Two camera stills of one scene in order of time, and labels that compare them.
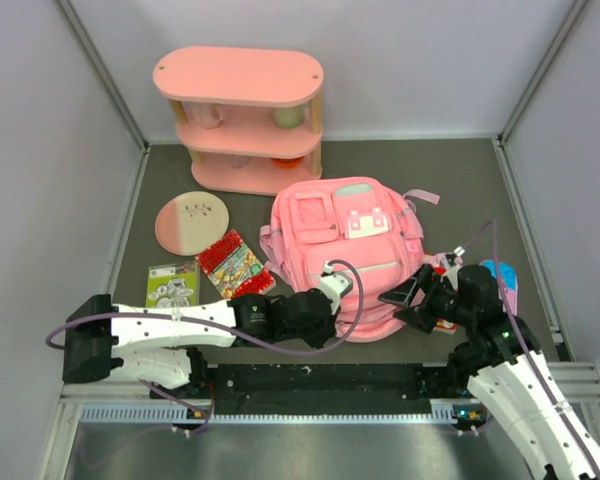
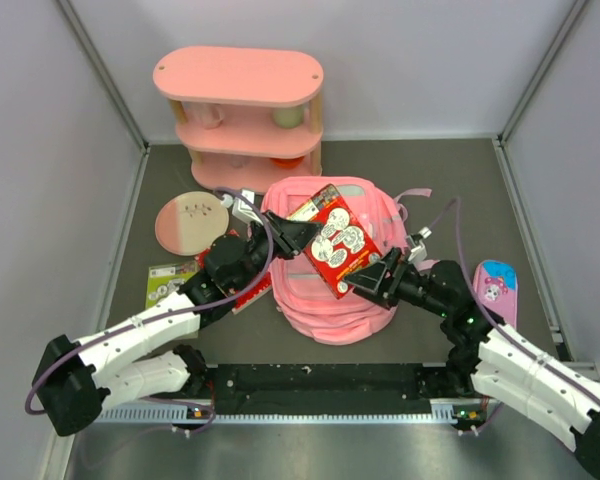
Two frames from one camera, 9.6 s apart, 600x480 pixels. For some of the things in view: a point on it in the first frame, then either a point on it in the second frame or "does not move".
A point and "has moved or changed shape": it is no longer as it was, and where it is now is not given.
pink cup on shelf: [208, 114] does not move
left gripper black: [327, 331] to [289, 236]
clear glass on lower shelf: [236, 161] does not move
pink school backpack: [364, 229] does not move
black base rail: [317, 390] does not move
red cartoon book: [444, 326] has moved or changed shape
